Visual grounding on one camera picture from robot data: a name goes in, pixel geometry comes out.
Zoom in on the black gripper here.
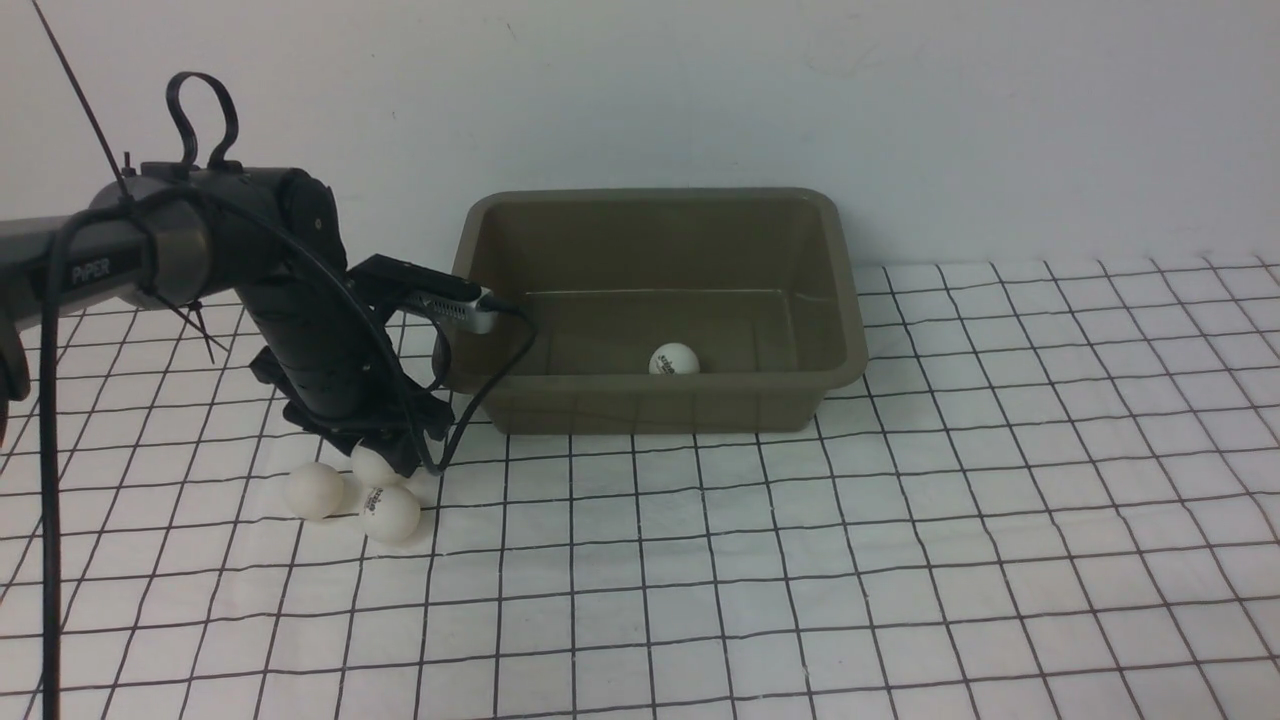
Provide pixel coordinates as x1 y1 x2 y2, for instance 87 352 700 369
239 275 422 479

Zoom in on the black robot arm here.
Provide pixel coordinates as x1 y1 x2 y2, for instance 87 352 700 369
3 163 461 471

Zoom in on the white ping-pong ball with logo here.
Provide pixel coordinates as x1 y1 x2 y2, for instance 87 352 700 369
360 486 421 544

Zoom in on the olive green plastic bin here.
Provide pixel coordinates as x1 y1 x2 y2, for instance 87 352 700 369
453 187 869 436

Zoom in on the white black-grid tablecloth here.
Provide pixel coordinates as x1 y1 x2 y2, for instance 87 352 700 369
60 256 1279 719

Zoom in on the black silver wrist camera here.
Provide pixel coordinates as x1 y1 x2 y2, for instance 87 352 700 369
347 254 498 334

